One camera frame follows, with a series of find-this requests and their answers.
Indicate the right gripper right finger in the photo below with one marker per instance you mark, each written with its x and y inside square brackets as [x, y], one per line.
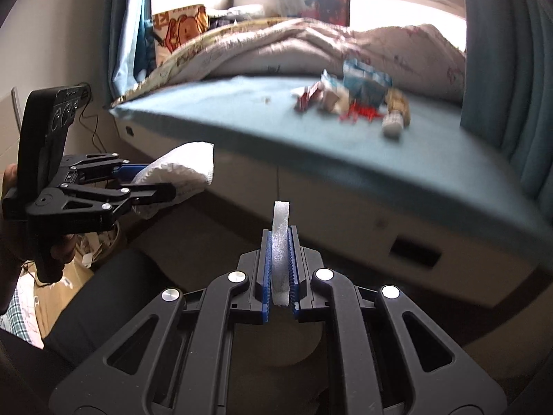
[297, 274]

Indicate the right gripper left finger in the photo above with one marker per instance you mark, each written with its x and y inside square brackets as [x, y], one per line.
[262, 293]

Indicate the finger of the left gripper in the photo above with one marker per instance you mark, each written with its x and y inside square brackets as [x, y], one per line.
[128, 171]
[148, 194]

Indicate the white tissue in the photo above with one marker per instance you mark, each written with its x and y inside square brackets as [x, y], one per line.
[188, 167]

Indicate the red yarn thread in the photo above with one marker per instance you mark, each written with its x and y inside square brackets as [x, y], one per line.
[357, 110]

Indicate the red snack wrapper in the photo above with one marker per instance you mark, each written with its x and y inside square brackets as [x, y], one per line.
[307, 96]

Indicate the blue cloud snack bag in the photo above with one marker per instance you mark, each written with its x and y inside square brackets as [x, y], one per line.
[365, 84]

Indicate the white paper card packaging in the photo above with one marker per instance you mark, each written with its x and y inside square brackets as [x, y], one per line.
[335, 95]

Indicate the person's left hand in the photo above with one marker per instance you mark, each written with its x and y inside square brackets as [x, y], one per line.
[18, 246]

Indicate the brown paper bag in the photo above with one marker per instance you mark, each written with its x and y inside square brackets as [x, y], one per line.
[92, 250]

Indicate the yellow bear cartoon pillow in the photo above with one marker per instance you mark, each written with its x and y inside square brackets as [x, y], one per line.
[173, 28]

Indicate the teal bed mattress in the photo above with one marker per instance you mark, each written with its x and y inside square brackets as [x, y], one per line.
[437, 170]

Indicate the pink patterned quilt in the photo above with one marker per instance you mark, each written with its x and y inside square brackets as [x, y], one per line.
[418, 58]

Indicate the teal curtain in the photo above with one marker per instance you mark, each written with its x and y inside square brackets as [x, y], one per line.
[508, 88]

